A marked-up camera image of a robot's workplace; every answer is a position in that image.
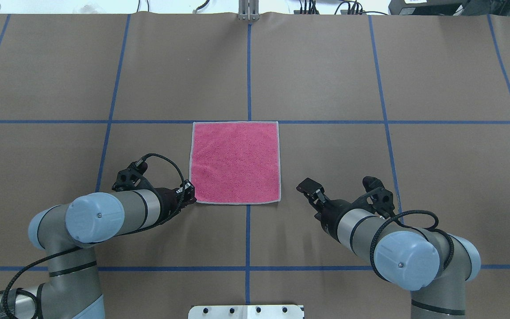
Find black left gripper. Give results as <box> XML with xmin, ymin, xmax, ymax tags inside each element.
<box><xmin>155</xmin><ymin>179</ymin><xmax>197</xmax><ymax>222</ymax></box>

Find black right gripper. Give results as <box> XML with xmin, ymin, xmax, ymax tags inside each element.
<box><xmin>296</xmin><ymin>178</ymin><xmax>355</xmax><ymax>240</ymax></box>

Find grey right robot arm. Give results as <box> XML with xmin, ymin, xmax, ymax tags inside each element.
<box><xmin>296</xmin><ymin>176</ymin><xmax>482</xmax><ymax>319</ymax></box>

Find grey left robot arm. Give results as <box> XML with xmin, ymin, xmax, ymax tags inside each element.
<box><xmin>0</xmin><ymin>180</ymin><xmax>196</xmax><ymax>319</ymax></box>

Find pink towel with grey hem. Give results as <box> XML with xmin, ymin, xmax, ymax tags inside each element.
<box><xmin>189</xmin><ymin>121</ymin><xmax>282</xmax><ymax>205</ymax></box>

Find black equipment box on bench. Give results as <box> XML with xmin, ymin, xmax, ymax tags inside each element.
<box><xmin>388</xmin><ymin>0</ymin><xmax>510</xmax><ymax>16</ymax></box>

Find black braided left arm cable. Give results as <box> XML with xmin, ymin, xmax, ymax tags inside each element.
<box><xmin>0</xmin><ymin>153</ymin><xmax>185</xmax><ymax>319</ymax></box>

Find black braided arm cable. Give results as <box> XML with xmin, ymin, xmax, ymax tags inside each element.
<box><xmin>369</xmin><ymin>210</ymin><xmax>455</xmax><ymax>280</ymax></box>
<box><xmin>0</xmin><ymin>153</ymin><xmax>185</xmax><ymax>319</ymax></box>

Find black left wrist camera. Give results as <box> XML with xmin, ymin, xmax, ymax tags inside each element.
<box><xmin>111</xmin><ymin>159</ymin><xmax>152</xmax><ymax>192</ymax></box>

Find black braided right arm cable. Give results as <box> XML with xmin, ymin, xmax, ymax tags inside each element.
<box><xmin>369</xmin><ymin>210</ymin><xmax>455</xmax><ymax>280</ymax></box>

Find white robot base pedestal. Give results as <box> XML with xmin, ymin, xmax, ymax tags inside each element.
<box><xmin>188</xmin><ymin>304</ymin><xmax>305</xmax><ymax>319</ymax></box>

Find black cables behind table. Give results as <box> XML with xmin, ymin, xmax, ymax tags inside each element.
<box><xmin>293</xmin><ymin>0</ymin><xmax>389</xmax><ymax>16</ymax></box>

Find aluminium camera mast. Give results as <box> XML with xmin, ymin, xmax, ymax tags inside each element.
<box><xmin>237</xmin><ymin>0</ymin><xmax>260</xmax><ymax>22</ymax></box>

